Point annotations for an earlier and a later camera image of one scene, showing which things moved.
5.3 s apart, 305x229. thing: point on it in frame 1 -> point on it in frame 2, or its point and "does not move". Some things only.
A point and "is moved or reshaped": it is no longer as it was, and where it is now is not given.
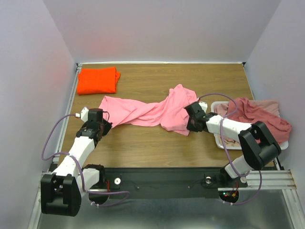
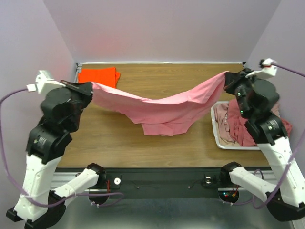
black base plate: x=165 y=183 does not move
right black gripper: x=193 y=122 -> x=234 y=80
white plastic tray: x=283 y=145 does not move
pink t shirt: x=170 y=113 is moved or reshaped
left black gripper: x=107 y=128 -> x=86 y=88
